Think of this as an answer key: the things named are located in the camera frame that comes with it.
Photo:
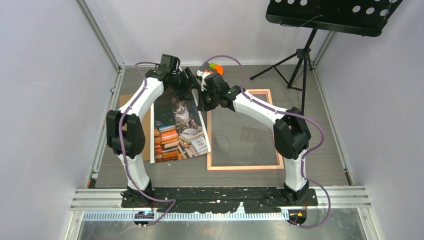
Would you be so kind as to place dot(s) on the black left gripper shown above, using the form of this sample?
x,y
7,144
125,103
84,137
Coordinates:
x,y
184,93

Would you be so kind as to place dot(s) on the green toy brick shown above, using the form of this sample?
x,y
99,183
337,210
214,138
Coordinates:
x,y
212,66

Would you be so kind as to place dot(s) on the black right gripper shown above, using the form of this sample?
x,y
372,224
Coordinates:
x,y
202,105

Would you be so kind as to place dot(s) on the pink wooden picture frame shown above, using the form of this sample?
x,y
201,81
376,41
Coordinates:
x,y
245,167

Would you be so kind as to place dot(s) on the black music stand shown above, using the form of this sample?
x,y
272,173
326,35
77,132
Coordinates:
x,y
365,18

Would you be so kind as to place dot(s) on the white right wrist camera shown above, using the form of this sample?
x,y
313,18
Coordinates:
x,y
203,75

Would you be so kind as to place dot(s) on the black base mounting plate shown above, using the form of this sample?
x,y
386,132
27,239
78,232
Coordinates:
x,y
218,198

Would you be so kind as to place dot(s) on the brown cardboard backing board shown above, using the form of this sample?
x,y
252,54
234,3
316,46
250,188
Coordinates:
x,y
146,126

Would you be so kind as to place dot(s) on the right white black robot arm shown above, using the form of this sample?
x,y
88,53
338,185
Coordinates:
x,y
291,134

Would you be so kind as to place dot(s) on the aluminium rail front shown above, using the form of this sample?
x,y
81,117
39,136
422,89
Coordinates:
x,y
107,205

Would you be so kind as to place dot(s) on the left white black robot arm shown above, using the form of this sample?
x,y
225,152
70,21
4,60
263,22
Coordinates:
x,y
124,131

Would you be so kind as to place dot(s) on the cat and books photo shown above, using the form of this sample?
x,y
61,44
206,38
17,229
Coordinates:
x,y
179,130

